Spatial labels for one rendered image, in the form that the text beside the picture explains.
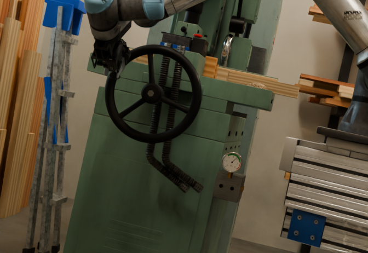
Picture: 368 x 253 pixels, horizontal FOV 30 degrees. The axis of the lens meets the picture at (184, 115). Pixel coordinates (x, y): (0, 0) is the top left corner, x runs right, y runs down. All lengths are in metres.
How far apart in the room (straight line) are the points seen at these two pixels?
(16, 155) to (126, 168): 1.68
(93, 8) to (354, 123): 0.72
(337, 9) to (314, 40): 3.02
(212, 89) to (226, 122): 0.11
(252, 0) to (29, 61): 1.62
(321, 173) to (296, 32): 2.95
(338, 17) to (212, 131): 0.64
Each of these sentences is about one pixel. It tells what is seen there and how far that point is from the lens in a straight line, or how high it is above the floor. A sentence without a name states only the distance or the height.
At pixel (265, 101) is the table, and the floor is 0.86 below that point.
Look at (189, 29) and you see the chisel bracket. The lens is 2.31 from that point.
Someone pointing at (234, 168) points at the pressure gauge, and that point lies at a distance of 2.09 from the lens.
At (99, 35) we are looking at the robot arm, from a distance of 1.77.
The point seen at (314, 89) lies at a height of 1.07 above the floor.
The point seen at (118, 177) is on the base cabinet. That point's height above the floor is 0.53.
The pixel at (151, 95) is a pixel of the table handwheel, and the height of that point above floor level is 0.81.
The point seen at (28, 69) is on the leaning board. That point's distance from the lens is 3.78.
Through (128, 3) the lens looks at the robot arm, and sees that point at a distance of 1.69.
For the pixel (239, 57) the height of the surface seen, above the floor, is 1.01.
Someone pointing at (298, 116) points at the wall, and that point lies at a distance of 4.68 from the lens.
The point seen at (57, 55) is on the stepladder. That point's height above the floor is 0.90.
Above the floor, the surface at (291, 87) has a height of 0.93.
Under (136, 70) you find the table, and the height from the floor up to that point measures 0.87.
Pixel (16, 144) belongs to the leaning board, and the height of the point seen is 0.40.
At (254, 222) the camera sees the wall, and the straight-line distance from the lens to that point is 4.72.
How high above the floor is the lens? 0.79
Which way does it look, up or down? 1 degrees down
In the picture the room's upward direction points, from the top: 12 degrees clockwise
